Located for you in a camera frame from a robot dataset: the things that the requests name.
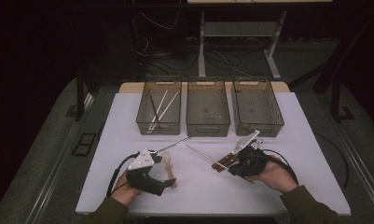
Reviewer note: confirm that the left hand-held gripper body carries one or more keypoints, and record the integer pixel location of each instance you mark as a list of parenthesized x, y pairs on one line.
[(141, 177)]

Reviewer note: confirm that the metal spoon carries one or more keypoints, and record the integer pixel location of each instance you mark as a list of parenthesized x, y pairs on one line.
[(175, 144)]

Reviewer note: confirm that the aluminium rail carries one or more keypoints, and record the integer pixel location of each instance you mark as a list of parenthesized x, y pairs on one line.
[(57, 168), (362, 168)]

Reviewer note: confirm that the person's left hand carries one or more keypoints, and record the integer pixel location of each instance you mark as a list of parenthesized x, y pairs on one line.
[(124, 193)]

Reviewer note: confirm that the small wooden spoon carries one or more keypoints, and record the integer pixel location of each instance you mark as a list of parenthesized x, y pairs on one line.
[(169, 169)]

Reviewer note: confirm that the white chopstick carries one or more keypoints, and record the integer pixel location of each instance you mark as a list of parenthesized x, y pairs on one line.
[(169, 106), (160, 105)]

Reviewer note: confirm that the white desk frame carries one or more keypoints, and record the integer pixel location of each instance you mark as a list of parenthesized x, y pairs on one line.
[(237, 29)]

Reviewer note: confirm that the white table cover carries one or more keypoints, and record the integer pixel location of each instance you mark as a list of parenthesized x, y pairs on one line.
[(206, 196)]

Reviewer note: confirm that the person's right hand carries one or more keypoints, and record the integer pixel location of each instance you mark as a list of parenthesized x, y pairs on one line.
[(276, 177)]

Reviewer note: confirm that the translucent grey bin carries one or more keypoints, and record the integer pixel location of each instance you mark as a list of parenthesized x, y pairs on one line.
[(169, 124), (208, 109), (262, 105)]

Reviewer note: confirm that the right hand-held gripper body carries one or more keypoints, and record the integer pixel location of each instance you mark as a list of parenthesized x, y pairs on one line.
[(250, 161)]

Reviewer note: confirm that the large black metal stand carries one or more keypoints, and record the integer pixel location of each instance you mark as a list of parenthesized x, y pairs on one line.
[(337, 62)]

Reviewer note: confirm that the striped metal chopstick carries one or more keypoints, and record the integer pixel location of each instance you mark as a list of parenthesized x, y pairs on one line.
[(153, 107), (206, 157)]

